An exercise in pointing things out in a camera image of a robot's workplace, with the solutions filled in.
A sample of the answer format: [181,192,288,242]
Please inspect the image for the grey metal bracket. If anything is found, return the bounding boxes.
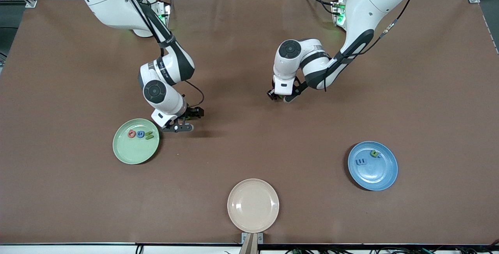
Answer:
[241,232,264,244]

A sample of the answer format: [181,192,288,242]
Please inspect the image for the grey arm base connector plate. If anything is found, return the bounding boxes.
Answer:
[331,0,348,27]
[157,2,172,28]

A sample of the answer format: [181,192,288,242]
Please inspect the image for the blue plate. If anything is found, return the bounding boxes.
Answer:
[348,141,398,191]

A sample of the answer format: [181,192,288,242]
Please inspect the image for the beige plate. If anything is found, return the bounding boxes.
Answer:
[227,178,280,233]

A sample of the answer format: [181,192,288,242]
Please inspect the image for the green plate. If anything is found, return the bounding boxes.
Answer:
[113,118,160,165]

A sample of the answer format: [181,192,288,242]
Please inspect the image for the brown table mat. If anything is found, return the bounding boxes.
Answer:
[0,0,499,245]

